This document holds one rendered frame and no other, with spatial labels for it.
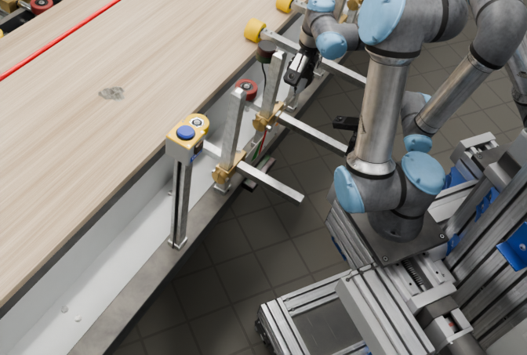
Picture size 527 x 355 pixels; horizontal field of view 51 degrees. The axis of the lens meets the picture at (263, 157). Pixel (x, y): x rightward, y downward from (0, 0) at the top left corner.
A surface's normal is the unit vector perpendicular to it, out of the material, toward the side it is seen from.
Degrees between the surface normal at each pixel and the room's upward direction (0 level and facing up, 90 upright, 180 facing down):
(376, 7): 83
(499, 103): 0
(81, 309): 0
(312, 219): 0
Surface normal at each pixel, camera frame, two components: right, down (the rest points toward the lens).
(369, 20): -0.94, -0.04
